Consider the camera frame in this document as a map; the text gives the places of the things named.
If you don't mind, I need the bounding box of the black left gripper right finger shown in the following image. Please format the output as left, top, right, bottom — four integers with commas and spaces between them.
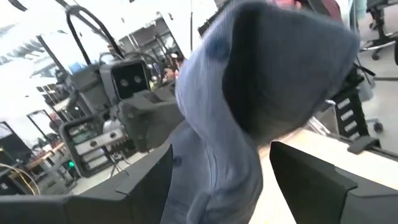
269, 141, 398, 224

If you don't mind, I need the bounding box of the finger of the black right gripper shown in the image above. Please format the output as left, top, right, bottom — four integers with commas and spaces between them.
117, 85, 187, 154

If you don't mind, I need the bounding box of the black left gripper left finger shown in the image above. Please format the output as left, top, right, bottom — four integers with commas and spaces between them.
0, 142, 174, 224

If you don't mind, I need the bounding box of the blue denim cap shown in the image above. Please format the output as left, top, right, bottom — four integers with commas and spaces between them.
160, 0, 361, 224

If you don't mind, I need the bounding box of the black office chair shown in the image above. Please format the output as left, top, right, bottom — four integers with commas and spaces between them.
359, 0, 398, 62

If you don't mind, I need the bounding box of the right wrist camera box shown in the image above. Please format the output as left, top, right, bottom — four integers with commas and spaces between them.
98, 58, 152, 106

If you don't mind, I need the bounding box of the black aluminium table frame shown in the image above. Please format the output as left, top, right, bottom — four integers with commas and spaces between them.
306, 118, 398, 162

